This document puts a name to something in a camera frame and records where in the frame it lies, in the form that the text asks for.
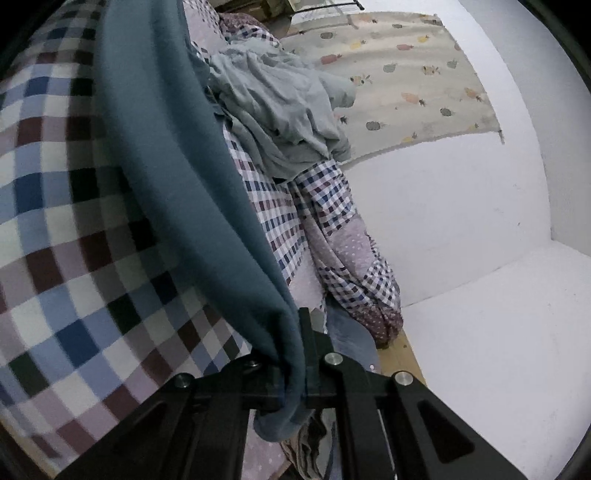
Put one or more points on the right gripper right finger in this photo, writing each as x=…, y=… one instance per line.
x=393, y=427

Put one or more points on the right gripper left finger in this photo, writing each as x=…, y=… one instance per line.
x=189, y=429

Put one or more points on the dark teal shirt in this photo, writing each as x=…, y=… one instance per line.
x=162, y=128

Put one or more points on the wooden headboard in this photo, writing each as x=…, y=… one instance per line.
x=399, y=356

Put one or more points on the beige folded garment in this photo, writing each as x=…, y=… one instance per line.
x=310, y=449

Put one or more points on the blue cartoon pillow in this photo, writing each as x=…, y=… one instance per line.
x=351, y=338

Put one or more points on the plaid bed sheet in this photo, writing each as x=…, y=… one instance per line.
x=95, y=313

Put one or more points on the folded plaid quilt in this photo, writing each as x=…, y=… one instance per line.
x=317, y=235

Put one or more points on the light grey-green jacket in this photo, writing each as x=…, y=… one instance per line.
x=281, y=108

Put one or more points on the pineapple print curtain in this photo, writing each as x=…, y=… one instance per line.
x=413, y=81

